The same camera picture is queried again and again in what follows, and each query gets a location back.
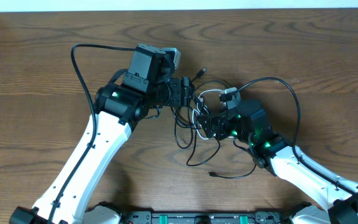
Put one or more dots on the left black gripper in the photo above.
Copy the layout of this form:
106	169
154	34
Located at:
184	91

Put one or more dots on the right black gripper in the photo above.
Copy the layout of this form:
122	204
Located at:
206	125

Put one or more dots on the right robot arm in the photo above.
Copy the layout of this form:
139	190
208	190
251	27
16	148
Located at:
247	122

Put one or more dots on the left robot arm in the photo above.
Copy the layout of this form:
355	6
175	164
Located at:
147	84

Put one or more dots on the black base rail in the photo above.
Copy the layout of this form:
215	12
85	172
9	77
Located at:
204	217

